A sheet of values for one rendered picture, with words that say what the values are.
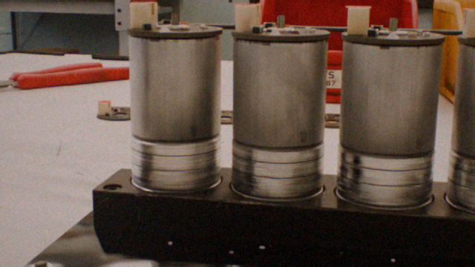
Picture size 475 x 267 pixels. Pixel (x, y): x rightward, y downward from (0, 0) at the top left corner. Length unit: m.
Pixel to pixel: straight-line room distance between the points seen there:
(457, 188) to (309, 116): 0.04
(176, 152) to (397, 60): 0.06
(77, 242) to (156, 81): 0.04
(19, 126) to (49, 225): 0.15
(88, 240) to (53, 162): 0.12
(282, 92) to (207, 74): 0.02
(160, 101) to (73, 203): 0.08
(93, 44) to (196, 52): 4.86
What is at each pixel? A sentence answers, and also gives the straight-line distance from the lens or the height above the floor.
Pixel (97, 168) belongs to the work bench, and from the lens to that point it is 0.28.
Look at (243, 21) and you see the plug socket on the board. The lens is 0.18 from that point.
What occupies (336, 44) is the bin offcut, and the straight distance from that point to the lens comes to 0.53.
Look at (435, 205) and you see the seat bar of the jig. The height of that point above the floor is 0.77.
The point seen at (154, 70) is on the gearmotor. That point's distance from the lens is 0.18.
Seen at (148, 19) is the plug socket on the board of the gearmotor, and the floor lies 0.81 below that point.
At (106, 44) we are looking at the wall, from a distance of 5.00.
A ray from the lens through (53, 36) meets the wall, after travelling 5.17.
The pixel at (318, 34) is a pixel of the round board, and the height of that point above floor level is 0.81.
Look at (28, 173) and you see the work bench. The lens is 0.28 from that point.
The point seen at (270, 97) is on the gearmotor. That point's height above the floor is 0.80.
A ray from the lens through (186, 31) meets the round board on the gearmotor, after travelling 0.18.
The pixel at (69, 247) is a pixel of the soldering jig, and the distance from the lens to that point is 0.18.
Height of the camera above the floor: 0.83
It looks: 13 degrees down
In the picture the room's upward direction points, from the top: 1 degrees clockwise
